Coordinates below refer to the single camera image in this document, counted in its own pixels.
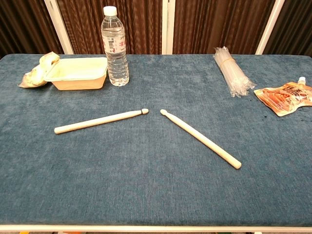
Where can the pale wooden drumstick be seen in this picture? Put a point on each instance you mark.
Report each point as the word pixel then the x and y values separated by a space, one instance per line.
pixel 97 121
pixel 202 140

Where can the blue table cloth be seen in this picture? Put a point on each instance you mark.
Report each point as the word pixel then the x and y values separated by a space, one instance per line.
pixel 146 182

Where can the clear plastic water bottle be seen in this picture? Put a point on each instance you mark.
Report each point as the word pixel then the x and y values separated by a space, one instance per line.
pixel 114 48

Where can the cream takeaway food tray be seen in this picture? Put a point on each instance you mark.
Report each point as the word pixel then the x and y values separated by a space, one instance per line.
pixel 78 83

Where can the bundle of clear wrapped straws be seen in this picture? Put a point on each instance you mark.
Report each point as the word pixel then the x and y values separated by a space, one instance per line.
pixel 231 70

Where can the brown pleated partition panel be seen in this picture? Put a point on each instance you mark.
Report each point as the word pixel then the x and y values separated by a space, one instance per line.
pixel 219 24
pixel 22 24
pixel 297 24
pixel 146 24

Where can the orange spout drink pouch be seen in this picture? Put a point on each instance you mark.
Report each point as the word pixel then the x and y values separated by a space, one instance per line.
pixel 282 100

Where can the plastic wrapped bread bag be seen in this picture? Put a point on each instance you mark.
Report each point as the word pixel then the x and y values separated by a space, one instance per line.
pixel 31 75

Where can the white partition post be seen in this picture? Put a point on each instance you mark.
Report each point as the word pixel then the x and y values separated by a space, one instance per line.
pixel 168 24
pixel 270 24
pixel 58 24

